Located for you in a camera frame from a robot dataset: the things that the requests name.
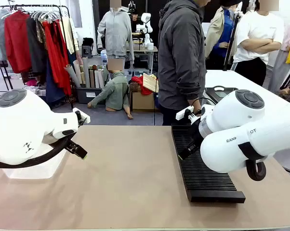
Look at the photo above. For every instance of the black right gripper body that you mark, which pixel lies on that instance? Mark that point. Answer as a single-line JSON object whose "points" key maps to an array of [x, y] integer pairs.
{"points": [[196, 134]]}

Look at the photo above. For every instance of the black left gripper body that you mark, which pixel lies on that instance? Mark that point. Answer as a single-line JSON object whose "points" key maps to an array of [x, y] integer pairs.
{"points": [[79, 119]]}

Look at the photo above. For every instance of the person's right forearm grey sleeve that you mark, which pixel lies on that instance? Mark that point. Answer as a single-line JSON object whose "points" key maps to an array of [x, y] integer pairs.
{"points": [[194, 86]]}

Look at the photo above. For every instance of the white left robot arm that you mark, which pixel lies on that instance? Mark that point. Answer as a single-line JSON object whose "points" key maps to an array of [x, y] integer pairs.
{"points": [[19, 125]]}

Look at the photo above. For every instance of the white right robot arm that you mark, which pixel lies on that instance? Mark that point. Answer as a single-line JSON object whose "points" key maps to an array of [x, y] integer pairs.
{"points": [[234, 130]]}

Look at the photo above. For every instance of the grey storage bin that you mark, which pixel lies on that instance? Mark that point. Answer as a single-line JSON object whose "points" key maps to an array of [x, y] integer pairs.
{"points": [[87, 95]]}

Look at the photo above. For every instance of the black slotted PCB rack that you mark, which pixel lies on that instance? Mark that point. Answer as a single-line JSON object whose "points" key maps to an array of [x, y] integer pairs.
{"points": [[202, 178]]}

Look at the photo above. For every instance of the clear plastic box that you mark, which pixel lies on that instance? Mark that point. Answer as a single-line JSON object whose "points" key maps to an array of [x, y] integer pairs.
{"points": [[43, 166]]}

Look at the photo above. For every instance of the navy hanging garment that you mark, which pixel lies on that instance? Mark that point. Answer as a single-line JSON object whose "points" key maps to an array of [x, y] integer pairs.
{"points": [[54, 86]]}

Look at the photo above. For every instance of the grey paper roll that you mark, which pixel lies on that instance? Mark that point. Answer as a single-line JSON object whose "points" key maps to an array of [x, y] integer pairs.
{"points": [[72, 75]]}

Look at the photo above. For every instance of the mannequin in green jacket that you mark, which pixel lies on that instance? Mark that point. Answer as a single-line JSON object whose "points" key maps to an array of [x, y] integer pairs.
{"points": [[114, 91]]}

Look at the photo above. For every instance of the beige paper roll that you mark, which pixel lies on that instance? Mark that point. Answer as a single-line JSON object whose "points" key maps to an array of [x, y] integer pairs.
{"points": [[78, 71]]}

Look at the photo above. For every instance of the brown cardboard box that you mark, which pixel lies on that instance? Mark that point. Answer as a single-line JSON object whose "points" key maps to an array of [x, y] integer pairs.
{"points": [[142, 101]]}

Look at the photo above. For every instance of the white table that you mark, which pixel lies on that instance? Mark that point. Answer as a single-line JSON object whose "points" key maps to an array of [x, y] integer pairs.
{"points": [[231, 79]]}

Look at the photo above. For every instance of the light wooden board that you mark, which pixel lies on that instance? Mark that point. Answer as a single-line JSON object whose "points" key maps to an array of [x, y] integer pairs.
{"points": [[150, 83]]}

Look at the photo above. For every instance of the red dress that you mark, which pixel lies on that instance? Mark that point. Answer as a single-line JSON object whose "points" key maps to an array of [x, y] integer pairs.
{"points": [[56, 53]]}

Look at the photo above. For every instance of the black step stool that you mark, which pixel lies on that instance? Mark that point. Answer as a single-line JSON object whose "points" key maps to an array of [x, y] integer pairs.
{"points": [[87, 48]]}

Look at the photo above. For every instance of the red cloth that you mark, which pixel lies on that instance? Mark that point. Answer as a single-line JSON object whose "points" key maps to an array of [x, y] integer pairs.
{"points": [[141, 83]]}

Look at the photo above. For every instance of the person in grey jacket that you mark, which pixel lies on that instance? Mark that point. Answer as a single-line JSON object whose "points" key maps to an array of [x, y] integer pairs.
{"points": [[181, 55]]}

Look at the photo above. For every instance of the black hanging garment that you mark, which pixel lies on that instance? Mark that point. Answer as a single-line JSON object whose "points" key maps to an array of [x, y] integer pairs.
{"points": [[36, 48]]}

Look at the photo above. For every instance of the cream hanging garment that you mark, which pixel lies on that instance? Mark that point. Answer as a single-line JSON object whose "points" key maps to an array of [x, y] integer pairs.
{"points": [[69, 36]]}

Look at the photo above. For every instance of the black metal clothes rack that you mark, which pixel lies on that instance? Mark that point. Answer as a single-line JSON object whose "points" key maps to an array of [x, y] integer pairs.
{"points": [[63, 29]]}

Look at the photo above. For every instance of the mannequin in grey hoodie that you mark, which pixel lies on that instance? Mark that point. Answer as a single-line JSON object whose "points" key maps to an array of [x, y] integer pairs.
{"points": [[116, 31]]}

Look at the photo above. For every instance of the red jacket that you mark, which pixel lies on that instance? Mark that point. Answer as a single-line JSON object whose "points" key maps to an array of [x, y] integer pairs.
{"points": [[17, 43]]}

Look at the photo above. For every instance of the mannequin beige coat blue shirt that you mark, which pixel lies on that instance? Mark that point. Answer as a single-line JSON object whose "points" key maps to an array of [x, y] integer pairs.
{"points": [[219, 31]]}

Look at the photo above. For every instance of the black tripod legs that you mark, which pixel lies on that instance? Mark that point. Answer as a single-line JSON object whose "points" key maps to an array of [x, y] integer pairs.
{"points": [[289, 77]]}

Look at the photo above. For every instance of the person in white t-shirt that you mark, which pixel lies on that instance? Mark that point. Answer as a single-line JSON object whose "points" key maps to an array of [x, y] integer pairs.
{"points": [[255, 41]]}

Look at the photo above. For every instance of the pink garment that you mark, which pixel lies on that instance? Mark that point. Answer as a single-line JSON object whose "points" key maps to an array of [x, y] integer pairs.
{"points": [[289, 31]]}

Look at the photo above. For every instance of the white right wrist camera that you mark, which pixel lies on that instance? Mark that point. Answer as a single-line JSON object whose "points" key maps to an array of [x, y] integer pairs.
{"points": [[183, 112]]}

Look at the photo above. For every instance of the black camera tripod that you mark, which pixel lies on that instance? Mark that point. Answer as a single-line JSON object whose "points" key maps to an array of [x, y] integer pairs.
{"points": [[233, 38]]}

